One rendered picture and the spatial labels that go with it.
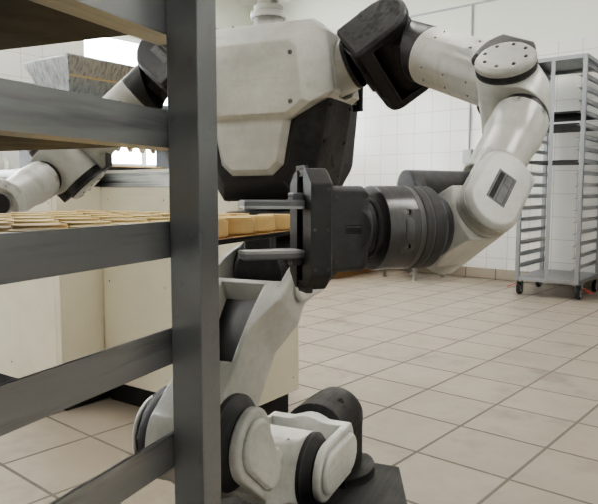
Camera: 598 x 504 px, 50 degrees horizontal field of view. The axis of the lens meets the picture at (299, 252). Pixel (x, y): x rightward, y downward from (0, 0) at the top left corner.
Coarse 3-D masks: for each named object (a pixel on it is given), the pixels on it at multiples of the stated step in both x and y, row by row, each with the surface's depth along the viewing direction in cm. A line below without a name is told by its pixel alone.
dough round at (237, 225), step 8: (224, 216) 75; (232, 216) 75; (240, 216) 76; (248, 216) 76; (232, 224) 72; (240, 224) 72; (248, 224) 72; (232, 232) 72; (240, 232) 72; (248, 232) 72
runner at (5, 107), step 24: (0, 96) 37; (24, 96) 39; (48, 96) 41; (72, 96) 43; (0, 120) 37; (24, 120) 39; (48, 120) 41; (72, 120) 43; (96, 120) 45; (120, 120) 47; (144, 120) 50; (96, 144) 49; (120, 144) 49; (144, 144) 50
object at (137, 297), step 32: (128, 192) 237; (160, 192) 227; (128, 288) 241; (160, 288) 231; (128, 320) 242; (160, 320) 232; (288, 352) 234; (128, 384) 245; (160, 384) 234; (288, 384) 235
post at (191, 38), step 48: (192, 0) 50; (192, 48) 51; (192, 96) 51; (192, 144) 52; (192, 192) 52; (192, 240) 52; (192, 288) 53; (192, 336) 53; (192, 384) 54; (192, 432) 54; (192, 480) 54
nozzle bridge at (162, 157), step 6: (96, 96) 242; (102, 96) 244; (162, 108) 269; (24, 150) 240; (156, 150) 296; (24, 156) 240; (30, 156) 238; (156, 156) 297; (162, 156) 295; (168, 156) 292; (24, 162) 240; (156, 162) 297; (162, 162) 295; (168, 162) 293; (168, 168) 293
